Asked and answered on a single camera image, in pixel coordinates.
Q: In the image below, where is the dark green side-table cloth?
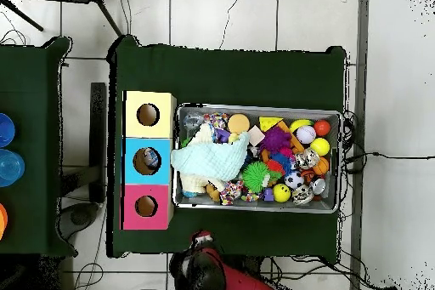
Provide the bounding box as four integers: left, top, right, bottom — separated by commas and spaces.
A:
0, 37, 77, 259

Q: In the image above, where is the mint green cloth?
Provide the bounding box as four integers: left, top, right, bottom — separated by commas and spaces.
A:
169, 122, 251, 182

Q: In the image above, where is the wooden cube block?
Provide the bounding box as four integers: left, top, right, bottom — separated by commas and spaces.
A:
247, 125, 266, 146

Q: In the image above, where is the wooden three-hole sorting box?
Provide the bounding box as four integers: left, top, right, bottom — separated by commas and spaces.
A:
121, 90, 178, 231

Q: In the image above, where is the green spiky ball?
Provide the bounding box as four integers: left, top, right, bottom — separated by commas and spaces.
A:
242, 162, 272, 194

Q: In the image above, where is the clear mesh bin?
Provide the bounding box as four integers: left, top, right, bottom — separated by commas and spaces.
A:
174, 104, 343, 214

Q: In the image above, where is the orange plastic cup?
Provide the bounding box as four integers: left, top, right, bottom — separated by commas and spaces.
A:
0, 202, 8, 240

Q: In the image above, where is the clear plastic wrapper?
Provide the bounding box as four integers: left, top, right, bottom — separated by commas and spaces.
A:
143, 152, 161, 171

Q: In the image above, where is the purple spiky ball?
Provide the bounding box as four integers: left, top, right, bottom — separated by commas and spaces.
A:
257, 125, 294, 156

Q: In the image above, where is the red ball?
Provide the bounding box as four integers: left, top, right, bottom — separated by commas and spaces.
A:
313, 118, 332, 135

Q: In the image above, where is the yellow smiley face ball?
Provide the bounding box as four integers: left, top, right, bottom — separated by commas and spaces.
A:
272, 184, 292, 204

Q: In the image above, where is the clear wrapper with blue print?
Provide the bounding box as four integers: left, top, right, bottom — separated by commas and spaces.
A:
182, 112, 205, 131

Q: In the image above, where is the light blue plastic cup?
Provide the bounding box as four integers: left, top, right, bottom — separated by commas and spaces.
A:
0, 149, 26, 189

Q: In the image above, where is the dark green table cloth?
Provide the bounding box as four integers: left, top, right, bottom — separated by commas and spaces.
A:
107, 34, 347, 260

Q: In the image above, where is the black floor cable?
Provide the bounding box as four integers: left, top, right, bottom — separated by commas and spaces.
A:
342, 148, 435, 168

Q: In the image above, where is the orange round disc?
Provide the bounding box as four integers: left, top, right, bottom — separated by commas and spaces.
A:
227, 113, 251, 135

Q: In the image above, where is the dark blue plastic cup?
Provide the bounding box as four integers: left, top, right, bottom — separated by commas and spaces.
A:
0, 112, 16, 149

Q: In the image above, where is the crushed silver can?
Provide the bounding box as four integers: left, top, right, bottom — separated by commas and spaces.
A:
297, 148, 320, 169

